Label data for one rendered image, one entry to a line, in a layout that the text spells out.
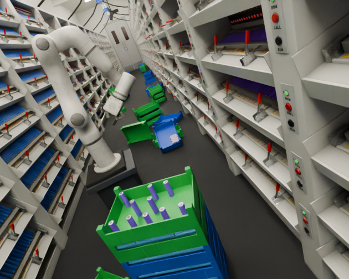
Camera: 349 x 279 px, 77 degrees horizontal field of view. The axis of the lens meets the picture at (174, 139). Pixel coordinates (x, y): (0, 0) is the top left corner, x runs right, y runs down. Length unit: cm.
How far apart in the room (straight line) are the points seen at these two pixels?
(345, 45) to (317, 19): 7
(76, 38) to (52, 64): 18
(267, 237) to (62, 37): 138
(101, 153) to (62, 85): 44
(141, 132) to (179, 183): 168
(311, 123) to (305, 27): 19
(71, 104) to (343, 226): 123
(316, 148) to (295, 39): 25
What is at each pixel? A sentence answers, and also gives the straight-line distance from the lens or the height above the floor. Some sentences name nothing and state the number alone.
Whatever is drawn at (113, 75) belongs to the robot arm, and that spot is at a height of 79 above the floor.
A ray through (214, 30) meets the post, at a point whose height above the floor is 83.
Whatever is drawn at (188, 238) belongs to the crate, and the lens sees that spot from 71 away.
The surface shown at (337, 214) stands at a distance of 72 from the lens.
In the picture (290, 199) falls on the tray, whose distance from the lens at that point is 101.
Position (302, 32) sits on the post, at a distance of 50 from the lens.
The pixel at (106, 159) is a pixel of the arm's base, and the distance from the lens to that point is 145.
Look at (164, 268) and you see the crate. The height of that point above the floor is 25.
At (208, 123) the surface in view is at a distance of 178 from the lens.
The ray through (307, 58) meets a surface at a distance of 51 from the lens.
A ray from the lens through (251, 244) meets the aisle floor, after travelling 111.
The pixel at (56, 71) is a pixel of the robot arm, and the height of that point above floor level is 93.
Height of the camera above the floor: 90
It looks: 25 degrees down
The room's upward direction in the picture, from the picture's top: 23 degrees counter-clockwise
